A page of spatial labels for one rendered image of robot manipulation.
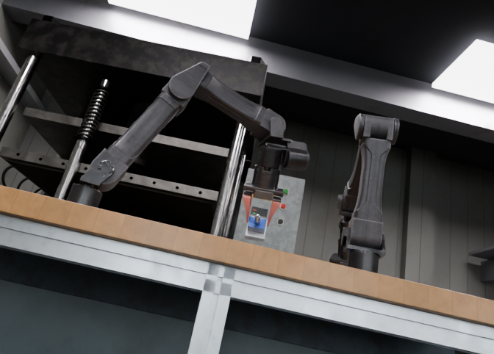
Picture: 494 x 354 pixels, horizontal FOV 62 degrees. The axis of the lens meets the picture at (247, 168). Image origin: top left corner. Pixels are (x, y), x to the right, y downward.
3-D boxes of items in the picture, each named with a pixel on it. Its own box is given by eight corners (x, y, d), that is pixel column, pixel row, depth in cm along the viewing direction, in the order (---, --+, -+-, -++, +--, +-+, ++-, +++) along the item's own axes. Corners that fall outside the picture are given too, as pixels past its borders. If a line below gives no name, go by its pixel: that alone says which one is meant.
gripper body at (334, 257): (333, 258, 122) (334, 234, 122) (369, 263, 118) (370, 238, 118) (328, 264, 116) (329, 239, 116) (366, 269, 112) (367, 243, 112)
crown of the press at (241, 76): (247, 159, 198) (270, 56, 221) (-14, 105, 202) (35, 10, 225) (241, 209, 275) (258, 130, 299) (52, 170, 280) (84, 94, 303)
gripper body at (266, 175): (244, 188, 111) (249, 161, 110) (282, 195, 110) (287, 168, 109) (242, 192, 104) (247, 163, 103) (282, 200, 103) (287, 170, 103)
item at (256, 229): (266, 228, 96) (270, 207, 98) (245, 225, 97) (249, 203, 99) (263, 242, 108) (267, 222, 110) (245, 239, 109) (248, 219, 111)
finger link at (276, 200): (249, 219, 111) (255, 186, 110) (276, 225, 111) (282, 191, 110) (247, 225, 105) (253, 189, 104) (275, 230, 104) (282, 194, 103)
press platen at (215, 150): (228, 157, 212) (230, 148, 214) (21, 114, 215) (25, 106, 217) (228, 199, 277) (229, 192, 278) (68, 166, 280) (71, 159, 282)
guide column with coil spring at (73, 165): (5, 344, 168) (109, 80, 217) (-8, 341, 168) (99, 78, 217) (12, 344, 173) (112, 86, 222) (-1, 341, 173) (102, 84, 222)
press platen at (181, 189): (217, 200, 200) (219, 191, 201) (-2, 155, 203) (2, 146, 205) (219, 236, 268) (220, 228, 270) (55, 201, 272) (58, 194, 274)
